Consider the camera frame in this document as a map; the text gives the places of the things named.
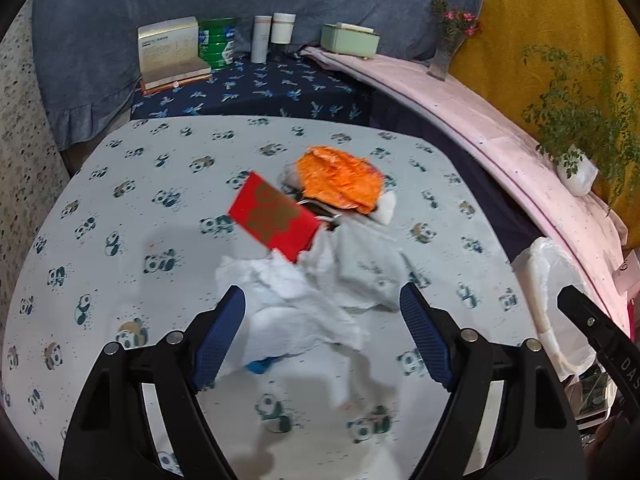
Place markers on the navy printed cloth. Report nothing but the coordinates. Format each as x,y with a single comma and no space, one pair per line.
280,85

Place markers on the white bottle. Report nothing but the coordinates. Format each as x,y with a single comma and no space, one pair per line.
260,40

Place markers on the white plastic packet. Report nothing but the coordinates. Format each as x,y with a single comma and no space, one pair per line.
370,270

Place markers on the red envelope with gold print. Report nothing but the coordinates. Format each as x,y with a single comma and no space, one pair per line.
270,215

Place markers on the green leafy plant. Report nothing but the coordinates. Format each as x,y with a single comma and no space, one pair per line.
595,105

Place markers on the white tissue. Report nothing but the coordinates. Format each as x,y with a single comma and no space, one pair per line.
295,310

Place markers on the white bin liner bag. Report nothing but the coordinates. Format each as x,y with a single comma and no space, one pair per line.
555,270

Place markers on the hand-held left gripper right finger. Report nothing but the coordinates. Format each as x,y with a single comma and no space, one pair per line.
425,340

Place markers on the blue-grey backdrop cloth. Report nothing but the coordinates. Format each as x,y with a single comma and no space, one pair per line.
150,0

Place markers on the pink flowers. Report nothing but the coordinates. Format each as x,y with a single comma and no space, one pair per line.
462,19

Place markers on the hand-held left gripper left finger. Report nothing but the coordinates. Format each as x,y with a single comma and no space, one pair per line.
220,340

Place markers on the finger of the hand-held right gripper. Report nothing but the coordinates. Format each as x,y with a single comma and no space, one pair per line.
595,327

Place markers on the white jar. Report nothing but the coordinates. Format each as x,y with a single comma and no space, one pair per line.
282,27

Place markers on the yellow backdrop cloth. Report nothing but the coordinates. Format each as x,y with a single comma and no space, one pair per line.
550,10

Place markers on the orange plastic bag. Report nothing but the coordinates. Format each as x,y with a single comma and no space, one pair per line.
340,177

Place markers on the gold cardboard box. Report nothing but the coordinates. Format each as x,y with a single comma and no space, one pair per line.
167,42

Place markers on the pink tablecloth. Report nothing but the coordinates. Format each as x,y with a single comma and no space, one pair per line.
500,120

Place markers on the blue wrapper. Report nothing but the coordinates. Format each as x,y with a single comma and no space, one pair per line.
260,366

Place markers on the pale green tissue box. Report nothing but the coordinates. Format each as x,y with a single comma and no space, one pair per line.
350,41

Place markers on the glass vase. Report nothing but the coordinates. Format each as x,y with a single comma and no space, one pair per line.
442,62

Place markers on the green can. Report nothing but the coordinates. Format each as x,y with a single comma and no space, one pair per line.
217,45

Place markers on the white ribbed plant pot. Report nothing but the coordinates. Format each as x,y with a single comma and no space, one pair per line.
577,172

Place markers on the speckled white cloth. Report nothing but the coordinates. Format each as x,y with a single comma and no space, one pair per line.
25,135

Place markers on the dark metal clip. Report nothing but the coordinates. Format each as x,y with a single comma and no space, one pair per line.
325,211

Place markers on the panda printed tablecloth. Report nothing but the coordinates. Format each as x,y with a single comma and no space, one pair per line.
150,200

